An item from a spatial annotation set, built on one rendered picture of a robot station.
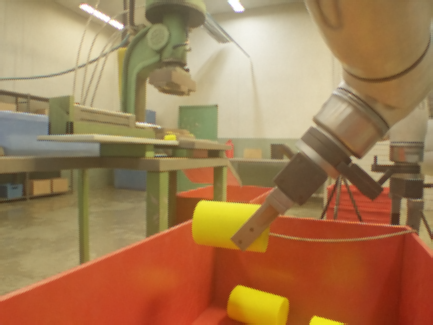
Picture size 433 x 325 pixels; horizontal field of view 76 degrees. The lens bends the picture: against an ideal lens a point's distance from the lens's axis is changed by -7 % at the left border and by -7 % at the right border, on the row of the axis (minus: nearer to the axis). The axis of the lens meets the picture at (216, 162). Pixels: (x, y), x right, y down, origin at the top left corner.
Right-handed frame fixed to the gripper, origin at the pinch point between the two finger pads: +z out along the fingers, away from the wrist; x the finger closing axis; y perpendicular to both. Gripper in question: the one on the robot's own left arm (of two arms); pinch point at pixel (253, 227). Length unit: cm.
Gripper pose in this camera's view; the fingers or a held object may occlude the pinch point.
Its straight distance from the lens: 45.9
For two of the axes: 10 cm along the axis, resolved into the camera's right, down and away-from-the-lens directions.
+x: -3.2, 0.2, -9.5
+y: -7.1, -6.7, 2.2
